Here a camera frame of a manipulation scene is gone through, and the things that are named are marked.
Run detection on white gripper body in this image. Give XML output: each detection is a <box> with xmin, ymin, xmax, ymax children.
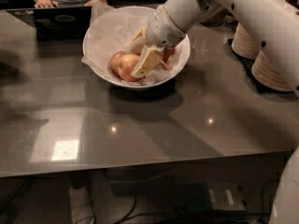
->
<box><xmin>146</xmin><ymin>6</ymin><xmax>186</xmax><ymax>49</ymax></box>

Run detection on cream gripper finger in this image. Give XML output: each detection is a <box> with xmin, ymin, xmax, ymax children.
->
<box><xmin>131</xmin><ymin>45</ymin><xmax>164</xmax><ymax>77</ymax></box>
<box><xmin>126</xmin><ymin>27</ymin><xmax>149</xmax><ymax>55</ymax></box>

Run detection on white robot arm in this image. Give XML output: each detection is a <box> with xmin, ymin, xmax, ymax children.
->
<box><xmin>128</xmin><ymin>0</ymin><xmax>299</xmax><ymax>94</ymax></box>

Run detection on dark red apple right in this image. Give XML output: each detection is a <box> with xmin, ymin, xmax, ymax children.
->
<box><xmin>163</xmin><ymin>49</ymin><xmax>175</xmax><ymax>63</ymax></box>

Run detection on white bowl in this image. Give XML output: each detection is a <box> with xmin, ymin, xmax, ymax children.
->
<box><xmin>82</xmin><ymin>6</ymin><xmax>192</xmax><ymax>90</ymax></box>

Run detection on red apple front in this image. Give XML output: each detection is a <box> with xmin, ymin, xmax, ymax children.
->
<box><xmin>118</xmin><ymin>54</ymin><xmax>139</xmax><ymax>82</ymax></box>

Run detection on red apple left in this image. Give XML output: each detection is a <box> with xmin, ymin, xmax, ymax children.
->
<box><xmin>109</xmin><ymin>51</ymin><xmax>125</xmax><ymax>76</ymax></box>

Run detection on person's right hand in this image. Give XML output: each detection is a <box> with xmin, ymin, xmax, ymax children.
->
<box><xmin>35</xmin><ymin>0</ymin><xmax>59</xmax><ymax>8</ymax></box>

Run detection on black laptop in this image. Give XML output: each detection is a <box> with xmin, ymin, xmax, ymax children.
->
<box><xmin>7</xmin><ymin>6</ymin><xmax>92</xmax><ymax>40</ymax></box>

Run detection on paper plate stack rear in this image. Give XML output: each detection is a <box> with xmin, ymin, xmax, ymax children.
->
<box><xmin>232</xmin><ymin>23</ymin><xmax>260</xmax><ymax>60</ymax></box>

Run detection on paper plate stack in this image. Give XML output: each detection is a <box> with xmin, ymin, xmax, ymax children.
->
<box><xmin>232</xmin><ymin>23</ymin><xmax>260</xmax><ymax>60</ymax></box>
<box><xmin>251</xmin><ymin>50</ymin><xmax>292</xmax><ymax>92</ymax></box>

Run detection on black rubber mat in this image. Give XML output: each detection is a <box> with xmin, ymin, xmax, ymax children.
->
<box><xmin>228</xmin><ymin>39</ymin><xmax>292</xmax><ymax>93</ymax></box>

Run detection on paper plate stack front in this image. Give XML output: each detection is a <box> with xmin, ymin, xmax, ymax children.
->
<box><xmin>251</xmin><ymin>50</ymin><xmax>292</xmax><ymax>92</ymax></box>

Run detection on grey box under table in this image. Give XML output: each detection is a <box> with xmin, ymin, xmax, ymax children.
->
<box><xmin>184</xmin><ymin>182</ymin><xmax>248</xmax><ymax>214</ymax></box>

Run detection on white shoe under table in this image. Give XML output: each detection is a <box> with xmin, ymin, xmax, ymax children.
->
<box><xmin>68</xmin><ymin>186</ymin><xmax>95</xmax><ymax>224</ymax></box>

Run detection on black cable under table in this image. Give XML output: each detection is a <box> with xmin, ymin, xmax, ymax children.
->
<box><xmin>111</xmin><ymin>179</ymin><xmax>272</xmax><ymax>224</ymax></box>

